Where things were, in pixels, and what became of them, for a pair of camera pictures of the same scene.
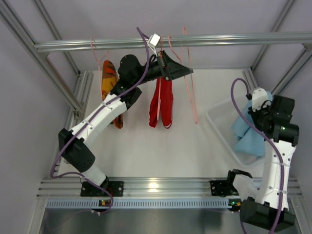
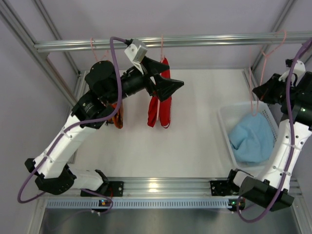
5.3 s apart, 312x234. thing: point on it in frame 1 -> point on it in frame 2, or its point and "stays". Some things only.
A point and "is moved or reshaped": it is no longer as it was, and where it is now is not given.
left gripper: x=162 y=66 -> x=150 y=83
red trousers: x=162 y=100 stays
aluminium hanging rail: x=252 y=39 stays
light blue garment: x=248 y=139 is moved or reshaped
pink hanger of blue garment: x=195 y=116 -> x=265 y=56
